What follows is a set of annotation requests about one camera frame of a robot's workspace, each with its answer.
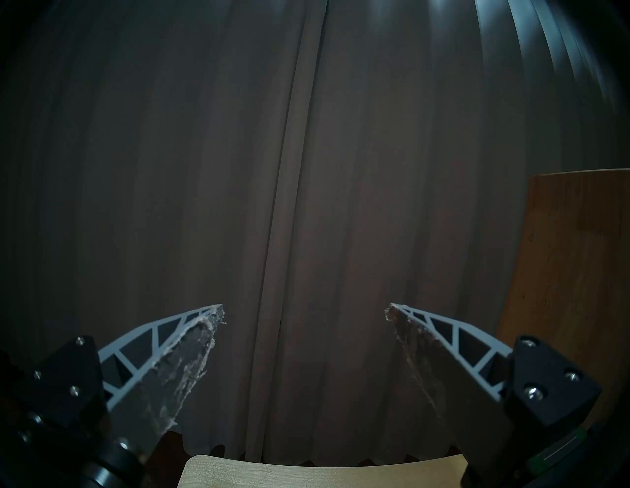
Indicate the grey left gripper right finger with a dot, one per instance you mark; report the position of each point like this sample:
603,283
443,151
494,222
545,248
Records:
457,388

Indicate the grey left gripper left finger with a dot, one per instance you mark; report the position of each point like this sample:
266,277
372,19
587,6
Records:
157,383

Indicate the wooden cabinet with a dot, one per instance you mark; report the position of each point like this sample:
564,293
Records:
566,270

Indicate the grey curtain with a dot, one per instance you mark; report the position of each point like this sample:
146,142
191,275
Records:
246,172

